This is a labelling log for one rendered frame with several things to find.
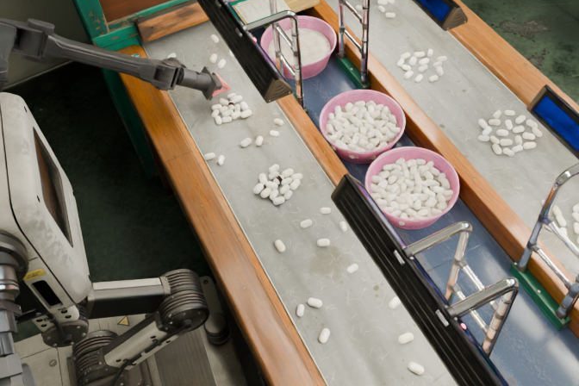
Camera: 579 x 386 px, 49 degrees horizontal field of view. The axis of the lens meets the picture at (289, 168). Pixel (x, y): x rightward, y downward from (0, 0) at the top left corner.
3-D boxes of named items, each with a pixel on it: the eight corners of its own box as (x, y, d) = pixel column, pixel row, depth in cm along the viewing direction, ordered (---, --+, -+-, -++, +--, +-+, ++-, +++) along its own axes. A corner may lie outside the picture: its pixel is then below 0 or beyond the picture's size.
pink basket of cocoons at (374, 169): (395, 253, 181) (397, 235, 173) (348, 187, 196) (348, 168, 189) (473, 215, 187) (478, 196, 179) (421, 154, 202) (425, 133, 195)
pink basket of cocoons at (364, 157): (369, 186, 196) (370, 166, 188) (303, 144, 208) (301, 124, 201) (420, 134, 207) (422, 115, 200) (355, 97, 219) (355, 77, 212)
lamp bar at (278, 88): (266, 105, 169) (264, 85, 164) (184, -16, 205) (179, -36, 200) (293, 94, 171) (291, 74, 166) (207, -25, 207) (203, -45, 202)
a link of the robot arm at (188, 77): (177, 87, 196) (183, 70, 195) (166, 77, 201) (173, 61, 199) (195, 91, 201) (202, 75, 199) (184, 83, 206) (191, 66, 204)
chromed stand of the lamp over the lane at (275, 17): (258, 140, 210) (239, 34, 176) (233, 102, 222) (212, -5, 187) (308, 119, 215) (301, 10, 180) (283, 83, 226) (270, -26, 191)
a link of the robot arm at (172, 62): (157, 90, 194) (164, 64, 191) (141, 74, 202) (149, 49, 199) (190, 94, 202) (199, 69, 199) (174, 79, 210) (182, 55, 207)
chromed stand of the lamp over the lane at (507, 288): (426, 406, 154) (448, 326, 119) (382, 336, 166) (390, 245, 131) (490, 370, 158) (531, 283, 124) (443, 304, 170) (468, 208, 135)
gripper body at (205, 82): (208, 66, 208) (190, 61, 203) (221, 85, 202) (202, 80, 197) (199, 82, 211) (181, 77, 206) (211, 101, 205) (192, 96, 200)
